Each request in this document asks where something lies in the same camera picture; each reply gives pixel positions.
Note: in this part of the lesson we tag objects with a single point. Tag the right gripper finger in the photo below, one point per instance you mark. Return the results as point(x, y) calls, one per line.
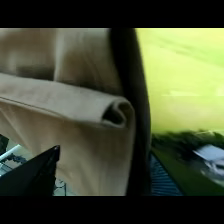
point(31, 176)

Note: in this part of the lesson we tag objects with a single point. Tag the brown T-shirt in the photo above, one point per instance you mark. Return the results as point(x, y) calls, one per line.
point(76, 100)

